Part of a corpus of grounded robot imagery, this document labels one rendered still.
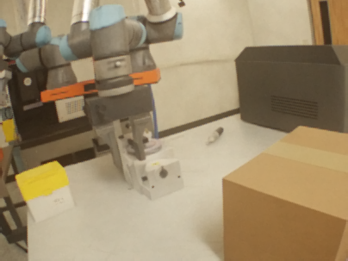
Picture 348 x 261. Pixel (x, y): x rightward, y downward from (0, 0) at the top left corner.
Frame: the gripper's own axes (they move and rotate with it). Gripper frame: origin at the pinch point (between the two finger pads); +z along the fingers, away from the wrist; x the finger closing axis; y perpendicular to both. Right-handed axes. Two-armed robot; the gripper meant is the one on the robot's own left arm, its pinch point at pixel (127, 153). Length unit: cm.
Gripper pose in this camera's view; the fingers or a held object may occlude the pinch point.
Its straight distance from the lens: 56.0
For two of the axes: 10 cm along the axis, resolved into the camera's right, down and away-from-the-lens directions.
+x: 8.7, -2.4, 4.2
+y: 4.7, 1.8, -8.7
